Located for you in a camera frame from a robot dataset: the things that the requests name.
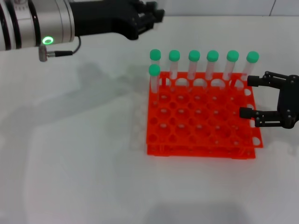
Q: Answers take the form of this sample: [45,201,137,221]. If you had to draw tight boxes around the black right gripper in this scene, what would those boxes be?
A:
[239,70,299,130]

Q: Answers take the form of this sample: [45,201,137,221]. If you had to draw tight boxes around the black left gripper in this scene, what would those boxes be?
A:
[69,0,165,41]

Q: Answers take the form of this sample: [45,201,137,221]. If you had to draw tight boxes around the clear green-capped test tube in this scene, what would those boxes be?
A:
[188,49,201,92]
[149,49,162,70]
[169,49,181,91]
[222,50,240,91]
[205,50,220,92]
[239,51,260,90]
[149,63,161,105]

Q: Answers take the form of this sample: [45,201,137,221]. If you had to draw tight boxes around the orange test tube rack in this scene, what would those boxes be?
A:
[146,71,264,160]

